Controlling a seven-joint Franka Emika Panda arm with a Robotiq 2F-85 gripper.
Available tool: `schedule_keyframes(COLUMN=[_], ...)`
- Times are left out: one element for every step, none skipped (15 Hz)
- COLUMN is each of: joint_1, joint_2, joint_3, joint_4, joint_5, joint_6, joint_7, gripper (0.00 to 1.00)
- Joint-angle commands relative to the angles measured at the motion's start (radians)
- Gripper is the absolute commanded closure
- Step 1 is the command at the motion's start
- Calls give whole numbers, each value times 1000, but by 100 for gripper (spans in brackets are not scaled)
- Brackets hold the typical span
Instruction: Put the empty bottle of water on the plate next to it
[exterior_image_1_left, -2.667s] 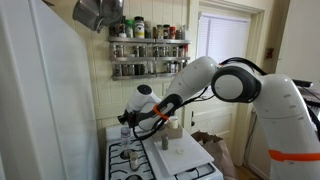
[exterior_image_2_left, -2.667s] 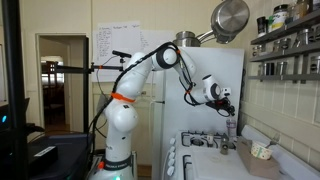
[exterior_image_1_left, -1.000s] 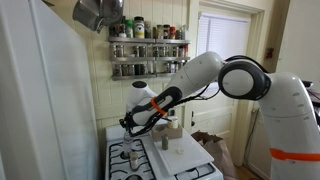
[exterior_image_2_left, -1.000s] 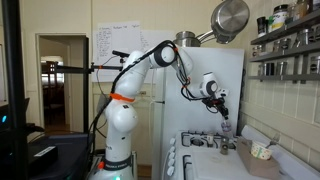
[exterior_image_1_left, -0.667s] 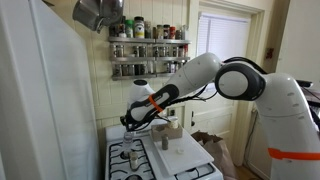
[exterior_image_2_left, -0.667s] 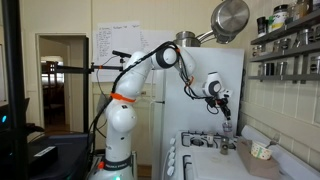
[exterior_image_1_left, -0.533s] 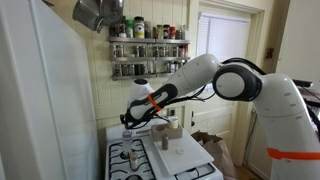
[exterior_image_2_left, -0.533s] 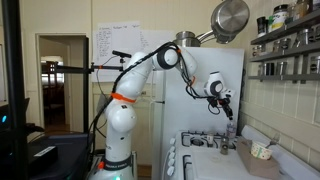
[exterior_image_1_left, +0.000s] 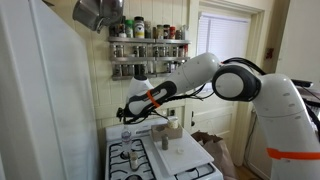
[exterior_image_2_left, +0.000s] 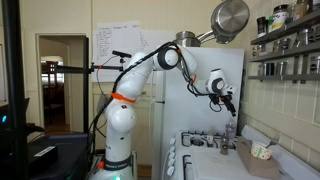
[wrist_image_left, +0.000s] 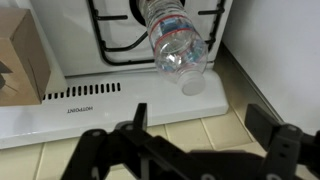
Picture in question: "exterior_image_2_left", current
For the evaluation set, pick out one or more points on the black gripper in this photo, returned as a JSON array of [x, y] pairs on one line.
[[225, 99]]

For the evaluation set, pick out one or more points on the spice jar with lid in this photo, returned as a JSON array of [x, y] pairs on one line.
[[230, 128]]

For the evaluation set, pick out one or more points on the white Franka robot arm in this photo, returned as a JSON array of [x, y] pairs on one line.
[[120, 120]]

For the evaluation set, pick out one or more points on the brown cardboard plate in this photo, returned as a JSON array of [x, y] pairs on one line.
[[256, 166]]

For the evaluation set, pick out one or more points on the small glass jar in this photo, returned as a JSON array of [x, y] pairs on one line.
[[210, 140]]

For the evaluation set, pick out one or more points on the white refrigerator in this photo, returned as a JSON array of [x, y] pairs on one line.
[[193, 116]]

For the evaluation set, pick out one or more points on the grey metal pepper shaker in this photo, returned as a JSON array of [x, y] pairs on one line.
[[224, 146]]

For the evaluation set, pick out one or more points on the black stove grate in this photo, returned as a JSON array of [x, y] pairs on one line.
[[196, 135], [185, 166]]

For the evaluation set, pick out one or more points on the small metal-lid spice jar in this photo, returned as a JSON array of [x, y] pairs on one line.
[[315, 65], [303, 37], [257, 51], [261, 69], [270, 69], [281, 68]]

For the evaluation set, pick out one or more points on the dotted white paper cup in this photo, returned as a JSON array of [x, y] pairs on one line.
[[261, 150]]

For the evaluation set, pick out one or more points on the white gas stove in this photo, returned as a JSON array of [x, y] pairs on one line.
[[213, 166]]

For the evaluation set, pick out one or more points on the grey metal spice rack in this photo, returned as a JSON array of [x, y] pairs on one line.
[[286, 77]]

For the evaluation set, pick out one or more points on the white stove knob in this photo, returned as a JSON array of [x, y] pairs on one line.
[[171, 156], [171, 162], [170, 171], [172, 149], [172, 141]]

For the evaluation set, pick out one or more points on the black spice jar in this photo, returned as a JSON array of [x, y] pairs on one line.
[[261, 26]]

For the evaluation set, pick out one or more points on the large hanging steel pan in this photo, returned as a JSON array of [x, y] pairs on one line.
[[230, 18]]

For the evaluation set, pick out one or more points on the large white-label spice jar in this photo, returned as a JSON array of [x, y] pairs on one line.
[[279, 18]]

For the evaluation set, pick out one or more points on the plain white paper sheet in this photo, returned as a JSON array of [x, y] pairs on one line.
[[150, 36]]

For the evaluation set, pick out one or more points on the brown glass spice jar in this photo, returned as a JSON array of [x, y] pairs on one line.
[[301, 9]]

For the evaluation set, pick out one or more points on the handwritten paper sheet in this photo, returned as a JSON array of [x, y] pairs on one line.
[[110, 36]]

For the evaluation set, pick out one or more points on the black equipment case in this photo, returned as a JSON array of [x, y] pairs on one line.
[[66, 150]]

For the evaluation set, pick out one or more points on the black vertical pole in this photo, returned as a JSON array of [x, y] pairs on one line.
[[15, 100]]

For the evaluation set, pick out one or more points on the wooden hook rail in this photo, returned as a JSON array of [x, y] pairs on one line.
[[144, 93]]

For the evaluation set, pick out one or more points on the black stereo camera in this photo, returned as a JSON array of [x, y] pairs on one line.
[[121, 53]]

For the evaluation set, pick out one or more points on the black camera stand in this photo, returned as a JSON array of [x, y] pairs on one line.
[[86, 83]]

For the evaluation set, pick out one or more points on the white door frame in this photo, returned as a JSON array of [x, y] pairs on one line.
[[37, 83]]

